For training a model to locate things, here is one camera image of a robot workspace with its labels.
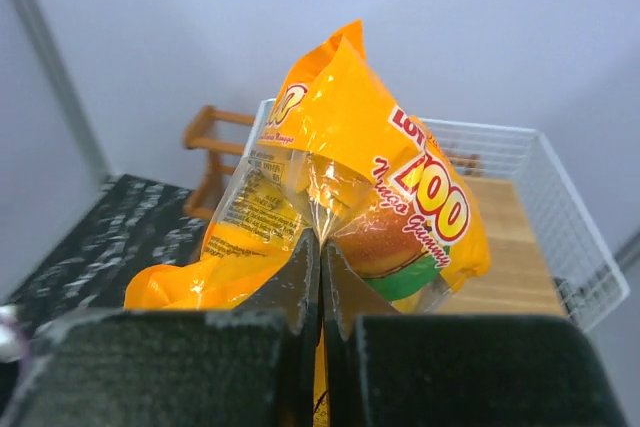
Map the yellow mango candy bag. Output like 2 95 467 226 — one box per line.
123 19 491 427

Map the white wire wooden shelf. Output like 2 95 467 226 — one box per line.
240 107 629 329

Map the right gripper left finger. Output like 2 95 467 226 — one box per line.
1 230 320 426

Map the brown wooden rack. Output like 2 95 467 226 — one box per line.
183 105 257 221

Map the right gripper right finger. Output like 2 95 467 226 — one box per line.
321 243 626 426

